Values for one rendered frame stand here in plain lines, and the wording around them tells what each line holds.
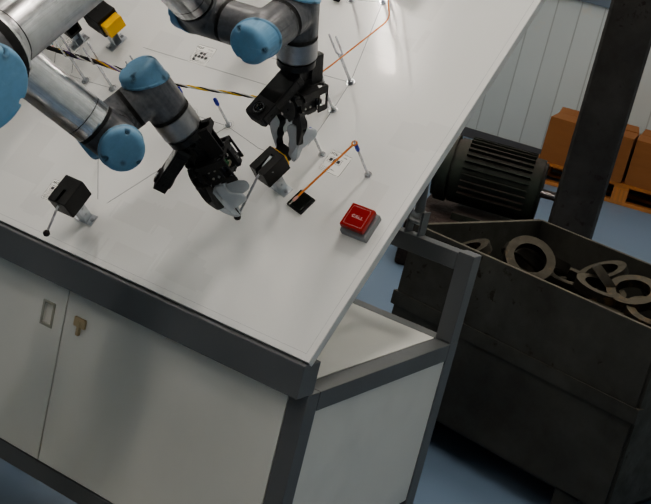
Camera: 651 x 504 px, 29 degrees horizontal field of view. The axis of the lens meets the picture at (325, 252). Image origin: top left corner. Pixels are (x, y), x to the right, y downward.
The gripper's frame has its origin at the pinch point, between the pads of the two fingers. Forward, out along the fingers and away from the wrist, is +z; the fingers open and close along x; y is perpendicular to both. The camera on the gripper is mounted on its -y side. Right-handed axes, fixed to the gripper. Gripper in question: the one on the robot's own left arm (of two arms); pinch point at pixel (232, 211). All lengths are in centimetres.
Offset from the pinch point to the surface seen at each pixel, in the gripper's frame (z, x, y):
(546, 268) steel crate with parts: 155, 129, 4
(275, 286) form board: 9.8, -13.0, 5.8
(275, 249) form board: 7.7, -5.1, 5.8
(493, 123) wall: 500, 701, -171
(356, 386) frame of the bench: 34.9, -18.3, 10.1
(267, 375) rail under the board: 15.8, -28.6, 3.2
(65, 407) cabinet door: 21, -16, -50
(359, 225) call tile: 8.5, -5.1, 23.1
